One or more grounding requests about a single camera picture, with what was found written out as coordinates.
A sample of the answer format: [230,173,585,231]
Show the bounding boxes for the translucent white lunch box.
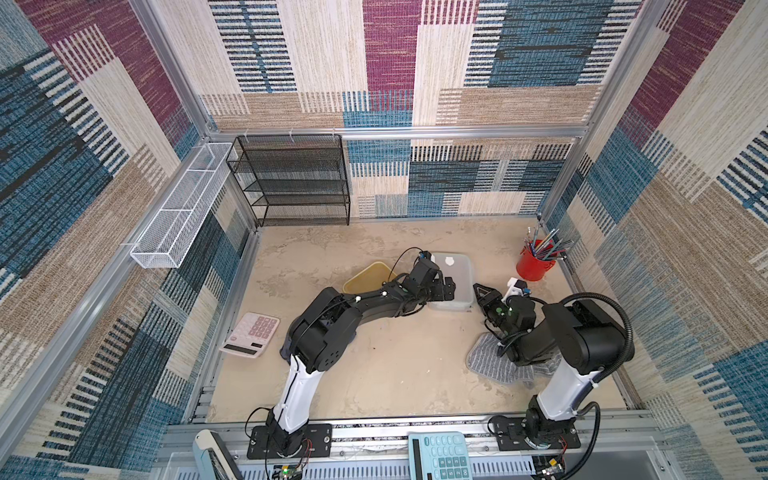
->
[428,252,475,312]

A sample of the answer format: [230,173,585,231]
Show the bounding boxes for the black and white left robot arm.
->
[265,251,456,456]

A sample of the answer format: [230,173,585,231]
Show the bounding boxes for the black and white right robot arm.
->
[467,279,634,450]

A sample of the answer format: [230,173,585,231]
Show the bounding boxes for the yellow lunch box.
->
[342,261,391,294]

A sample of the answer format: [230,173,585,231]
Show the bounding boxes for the red pen holder cup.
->
[516,240,556,282]

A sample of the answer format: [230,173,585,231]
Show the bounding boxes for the grey striped cloth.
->
[466,333,562,389]

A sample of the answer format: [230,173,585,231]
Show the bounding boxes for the pens in red cup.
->
[522,229,575,261]

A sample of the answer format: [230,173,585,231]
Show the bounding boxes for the teal calculator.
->
[407,431,472,480]

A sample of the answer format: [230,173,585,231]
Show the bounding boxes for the pink calculator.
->
[219,312,280,359]

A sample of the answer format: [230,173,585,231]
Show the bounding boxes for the white handheld device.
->
[192,429,244,480]

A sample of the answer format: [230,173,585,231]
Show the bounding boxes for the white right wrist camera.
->
[503,277,531,301]

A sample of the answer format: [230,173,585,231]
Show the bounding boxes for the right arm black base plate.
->
[490,416,582,451]

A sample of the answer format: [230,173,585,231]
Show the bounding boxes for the black wire mesh shelf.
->
[227,134,351,227]

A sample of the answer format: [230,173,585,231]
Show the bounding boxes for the aluminium front rail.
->
[153,409,666,467]

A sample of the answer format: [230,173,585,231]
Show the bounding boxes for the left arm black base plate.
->
[246,423,333,460]

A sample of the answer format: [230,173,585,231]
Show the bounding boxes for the white wire mesh basket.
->
[130,143,232,269]

